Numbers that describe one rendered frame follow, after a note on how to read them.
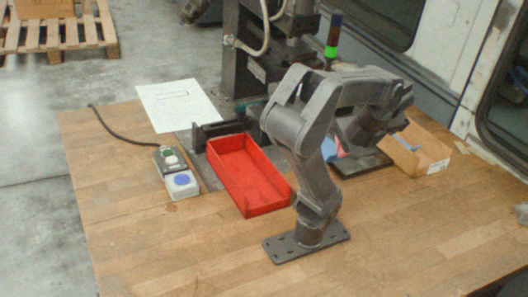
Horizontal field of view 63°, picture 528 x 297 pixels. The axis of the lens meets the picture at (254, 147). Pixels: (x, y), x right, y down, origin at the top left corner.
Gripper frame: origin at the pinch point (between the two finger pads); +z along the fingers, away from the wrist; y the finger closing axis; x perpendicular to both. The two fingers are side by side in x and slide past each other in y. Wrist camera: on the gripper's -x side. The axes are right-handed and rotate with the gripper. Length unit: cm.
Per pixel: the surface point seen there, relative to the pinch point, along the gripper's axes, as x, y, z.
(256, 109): 8.3, 25.6, 15.6
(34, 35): 72, 248, 213
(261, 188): 17.2, 1.1, 12.8
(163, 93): 28, 50, 36
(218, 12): -92, 257, 215
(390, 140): -23.1, 4.0, 8.9
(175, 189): 38.1, 5.9, 12.1
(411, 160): -23.4, -4.1, 5.9
